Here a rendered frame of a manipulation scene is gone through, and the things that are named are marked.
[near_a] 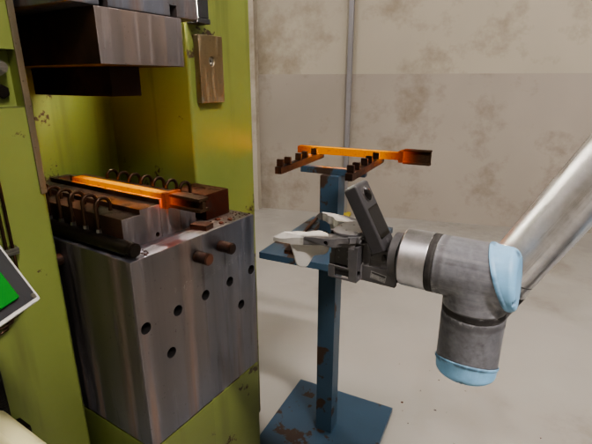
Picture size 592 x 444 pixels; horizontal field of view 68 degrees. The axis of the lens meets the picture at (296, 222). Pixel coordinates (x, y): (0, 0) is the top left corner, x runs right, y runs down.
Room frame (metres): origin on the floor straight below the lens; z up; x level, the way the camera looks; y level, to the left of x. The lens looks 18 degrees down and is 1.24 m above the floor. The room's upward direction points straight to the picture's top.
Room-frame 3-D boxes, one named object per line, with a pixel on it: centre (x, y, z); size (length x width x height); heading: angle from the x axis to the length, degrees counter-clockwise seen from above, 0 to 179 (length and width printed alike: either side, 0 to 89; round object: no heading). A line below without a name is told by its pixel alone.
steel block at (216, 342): (1.07, 0.45, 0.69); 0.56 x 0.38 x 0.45; 58
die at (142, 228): (1.02, 0.47, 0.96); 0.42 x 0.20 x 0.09; 58
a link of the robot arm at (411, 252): (0.63, -0.19, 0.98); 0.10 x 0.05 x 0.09; 148
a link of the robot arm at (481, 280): (0.58, -0.26, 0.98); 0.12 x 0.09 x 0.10; 58
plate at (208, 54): (1.24, 0.23, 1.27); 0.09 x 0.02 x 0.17; 148
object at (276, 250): (1.32, -0.11, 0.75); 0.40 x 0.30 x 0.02; 154
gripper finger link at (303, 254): (0.67, -0.01, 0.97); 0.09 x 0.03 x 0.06; 94
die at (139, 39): (1.02, 0.47, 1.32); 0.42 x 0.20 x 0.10; 58
